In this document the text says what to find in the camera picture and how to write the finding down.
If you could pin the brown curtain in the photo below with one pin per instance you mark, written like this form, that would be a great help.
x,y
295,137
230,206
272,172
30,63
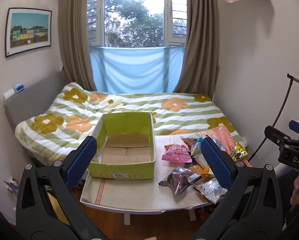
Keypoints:
x,y
74,37
202,50

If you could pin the white and orange floral cloth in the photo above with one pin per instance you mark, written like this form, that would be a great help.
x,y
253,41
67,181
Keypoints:
x,y
139,190

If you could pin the papers on floor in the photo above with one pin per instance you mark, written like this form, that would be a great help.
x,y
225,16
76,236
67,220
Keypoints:
x,y
12,186

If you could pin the white plastic packet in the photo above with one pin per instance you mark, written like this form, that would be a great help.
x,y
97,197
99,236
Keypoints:
x,y
201,160

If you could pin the person's right hand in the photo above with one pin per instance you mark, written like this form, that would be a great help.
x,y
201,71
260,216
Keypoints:
x,y
296,190

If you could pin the yellow snack packet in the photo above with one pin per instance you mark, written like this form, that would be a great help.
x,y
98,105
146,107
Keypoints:
x,y
238,152

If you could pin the small white table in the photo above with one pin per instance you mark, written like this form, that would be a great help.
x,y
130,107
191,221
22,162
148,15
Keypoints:
x,y
127,217

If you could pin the large pink marshmallow packet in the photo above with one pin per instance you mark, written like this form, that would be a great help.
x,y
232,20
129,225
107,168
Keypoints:
x,y
177,155

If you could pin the framed picture of houses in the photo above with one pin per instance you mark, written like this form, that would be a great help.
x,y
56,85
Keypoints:
x,y
29,31

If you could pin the light blue cloth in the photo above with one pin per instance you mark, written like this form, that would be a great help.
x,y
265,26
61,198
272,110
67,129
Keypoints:
x,y
137,70

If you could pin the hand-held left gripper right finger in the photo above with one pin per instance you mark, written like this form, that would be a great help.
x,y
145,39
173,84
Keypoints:
x,y
217,163

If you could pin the silver and blue snack packet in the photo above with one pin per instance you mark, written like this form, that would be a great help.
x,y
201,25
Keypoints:
x,y
193,143

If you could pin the orange snack packet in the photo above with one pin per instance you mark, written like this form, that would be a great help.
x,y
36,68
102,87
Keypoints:
x,y
200,170

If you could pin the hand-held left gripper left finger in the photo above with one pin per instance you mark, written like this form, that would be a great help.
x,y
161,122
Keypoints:
x,y
80,161

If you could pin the window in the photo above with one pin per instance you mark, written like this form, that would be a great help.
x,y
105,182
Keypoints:
x,y
133,15

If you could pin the black curved stand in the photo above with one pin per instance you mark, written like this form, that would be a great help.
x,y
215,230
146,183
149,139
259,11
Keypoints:
x,y
284,102

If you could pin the floral striped blanket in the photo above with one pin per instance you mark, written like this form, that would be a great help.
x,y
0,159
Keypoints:
x,y
179,115

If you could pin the grey headboard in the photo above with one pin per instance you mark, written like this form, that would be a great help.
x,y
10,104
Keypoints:
x,y
34,97

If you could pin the white and blue bottle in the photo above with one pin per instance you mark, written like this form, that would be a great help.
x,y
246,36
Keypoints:
x,y
14,91

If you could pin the purple snack packet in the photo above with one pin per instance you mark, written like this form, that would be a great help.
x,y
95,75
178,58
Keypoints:
x,y
180,180

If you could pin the white and blue snack packet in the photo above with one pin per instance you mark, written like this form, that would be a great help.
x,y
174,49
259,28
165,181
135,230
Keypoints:
x,y
210,190

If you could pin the green cardboard box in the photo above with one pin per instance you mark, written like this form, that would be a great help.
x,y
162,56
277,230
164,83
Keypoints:
x,y
125,152

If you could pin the brown cardboard piece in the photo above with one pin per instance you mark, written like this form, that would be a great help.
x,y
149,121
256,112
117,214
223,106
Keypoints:
x,y
55,207

